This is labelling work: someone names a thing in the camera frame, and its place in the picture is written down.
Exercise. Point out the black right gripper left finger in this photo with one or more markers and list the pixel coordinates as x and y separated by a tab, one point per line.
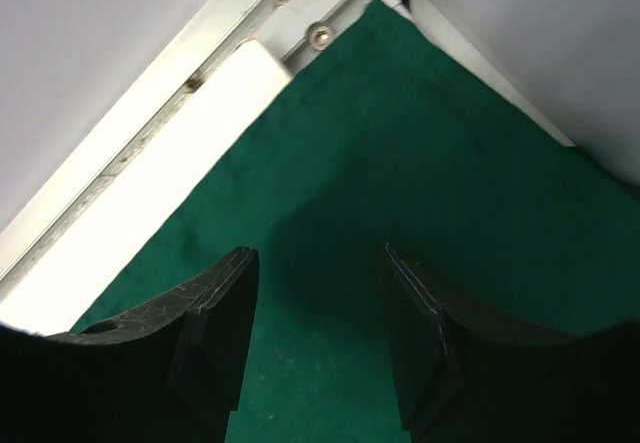
168	370

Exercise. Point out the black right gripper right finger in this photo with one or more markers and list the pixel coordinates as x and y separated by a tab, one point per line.
466	371

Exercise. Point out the green surgical cloth kit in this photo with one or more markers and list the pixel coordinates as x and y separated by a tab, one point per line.
384	140

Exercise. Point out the back aluminium frame rail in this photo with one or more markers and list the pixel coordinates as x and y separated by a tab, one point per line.
167	83

